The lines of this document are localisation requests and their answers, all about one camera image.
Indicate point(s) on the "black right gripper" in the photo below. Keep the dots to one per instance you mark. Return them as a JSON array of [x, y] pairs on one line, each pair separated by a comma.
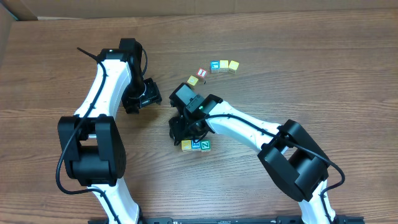
[[181, 130]]

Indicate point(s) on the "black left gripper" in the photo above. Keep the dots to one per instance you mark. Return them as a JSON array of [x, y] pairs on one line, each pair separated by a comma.
[[152, 94]]

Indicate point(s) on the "yellow K block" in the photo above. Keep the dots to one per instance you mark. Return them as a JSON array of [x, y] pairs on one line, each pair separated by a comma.
[[186, 145]]

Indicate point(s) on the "blue P block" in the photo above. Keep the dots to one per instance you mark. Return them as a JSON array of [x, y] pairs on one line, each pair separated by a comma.
[[196, 146]]

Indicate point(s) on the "green N block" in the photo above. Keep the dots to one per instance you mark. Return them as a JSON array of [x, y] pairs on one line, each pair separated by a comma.
[[205, 146]]

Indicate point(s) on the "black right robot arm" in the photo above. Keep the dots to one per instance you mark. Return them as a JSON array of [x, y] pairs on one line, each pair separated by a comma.
[[294, 161]]

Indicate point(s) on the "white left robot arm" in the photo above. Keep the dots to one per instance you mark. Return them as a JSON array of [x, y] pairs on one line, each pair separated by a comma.
[[93, 157]]

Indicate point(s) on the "yellow block near Q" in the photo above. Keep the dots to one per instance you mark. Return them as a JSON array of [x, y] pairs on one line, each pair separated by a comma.
[[192, 81]]

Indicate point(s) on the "red I block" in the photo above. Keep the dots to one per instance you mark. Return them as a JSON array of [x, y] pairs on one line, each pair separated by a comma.
[[201, 74]]

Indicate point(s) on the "blue L block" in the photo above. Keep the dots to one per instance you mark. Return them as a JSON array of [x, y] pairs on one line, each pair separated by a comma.
[[215, 66]]

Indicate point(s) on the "yellow middle top block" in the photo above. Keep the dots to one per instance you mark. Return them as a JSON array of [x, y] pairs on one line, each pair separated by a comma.
[[224, 66]]

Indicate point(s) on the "yellow right top block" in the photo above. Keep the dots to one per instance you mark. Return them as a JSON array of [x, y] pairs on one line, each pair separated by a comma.
[[233, 66]]

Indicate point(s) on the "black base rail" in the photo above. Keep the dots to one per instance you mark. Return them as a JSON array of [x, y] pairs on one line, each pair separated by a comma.
[[340, 219]]

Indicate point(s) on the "cardboard box wall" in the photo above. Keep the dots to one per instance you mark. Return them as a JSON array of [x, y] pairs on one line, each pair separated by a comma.
[[32, 10]]

